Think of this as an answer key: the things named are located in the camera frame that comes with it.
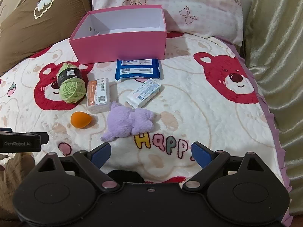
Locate tan fuzzy cloth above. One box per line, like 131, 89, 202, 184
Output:
0, 152, 36, 220

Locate pink cardboard box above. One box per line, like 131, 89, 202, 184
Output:
69, 5, 167, 64

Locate orange makeup sponge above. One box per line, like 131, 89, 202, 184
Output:
71, 112, 93, 129

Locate bear printed blanket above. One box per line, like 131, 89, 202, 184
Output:
0, 32, 291, 227

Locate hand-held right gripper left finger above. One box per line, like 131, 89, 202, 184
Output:
35, 142, 121, 192

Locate brown pillow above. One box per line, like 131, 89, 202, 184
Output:
0, 0, 93, 74

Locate person's left hand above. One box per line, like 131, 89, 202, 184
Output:
0, 154, 11, 171

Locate white bottle with orange label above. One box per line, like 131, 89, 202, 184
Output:
86, 78, 112, 114

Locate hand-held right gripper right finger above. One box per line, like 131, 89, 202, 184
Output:
182, 141, 269, 191

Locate white small packet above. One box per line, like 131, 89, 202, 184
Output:
125, 78, 164, 110

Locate pink floral pillow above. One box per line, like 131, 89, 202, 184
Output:
88, 0, 244, 47

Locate green yarn ball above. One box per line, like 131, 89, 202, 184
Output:
57, 62, 86, 104

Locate purple plush toy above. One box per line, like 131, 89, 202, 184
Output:
101, 102, 157, 143

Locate pale green satin cloth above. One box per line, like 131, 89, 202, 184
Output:
241, 0, 303, 215

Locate blue wet wipes packet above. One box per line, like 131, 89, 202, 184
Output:
115, 59, 164, 81

